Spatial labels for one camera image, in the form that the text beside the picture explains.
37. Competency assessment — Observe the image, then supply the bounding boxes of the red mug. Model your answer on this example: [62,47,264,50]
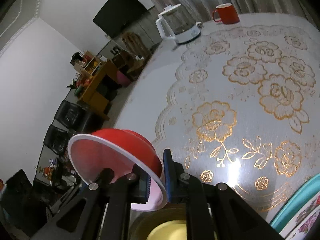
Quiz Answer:
[212,3,240,24]

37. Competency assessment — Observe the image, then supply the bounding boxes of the wooden chair left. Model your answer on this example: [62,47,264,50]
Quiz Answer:
[122,32,151,81]

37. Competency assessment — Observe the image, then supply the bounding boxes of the white floral plate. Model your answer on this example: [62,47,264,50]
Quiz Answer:
[279,192,320,239]

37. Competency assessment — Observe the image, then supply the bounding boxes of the wooden shelf cabinet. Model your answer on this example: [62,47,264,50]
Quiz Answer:
[71,51,121,120]

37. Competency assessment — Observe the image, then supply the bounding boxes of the red bowl pink inside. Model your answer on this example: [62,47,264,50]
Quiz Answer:
[67,128,168,212]

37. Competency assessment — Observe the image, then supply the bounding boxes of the stainless steel bowl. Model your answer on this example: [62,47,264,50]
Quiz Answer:
[128,207,186,239]

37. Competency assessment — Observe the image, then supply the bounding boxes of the lace floral table mat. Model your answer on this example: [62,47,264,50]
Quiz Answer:
[154,25,319,212]

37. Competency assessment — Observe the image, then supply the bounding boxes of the teal plate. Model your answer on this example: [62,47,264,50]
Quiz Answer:
[270,174,320,233]

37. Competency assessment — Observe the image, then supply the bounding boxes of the white electric kettle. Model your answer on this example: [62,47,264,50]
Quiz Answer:
[155,4,201,44]

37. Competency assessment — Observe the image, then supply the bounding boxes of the black wall television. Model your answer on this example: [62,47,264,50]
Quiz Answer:
[93,0,148,38]

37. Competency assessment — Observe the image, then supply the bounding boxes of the yellow bowl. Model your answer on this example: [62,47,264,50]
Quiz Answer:
[146,220,187,240]

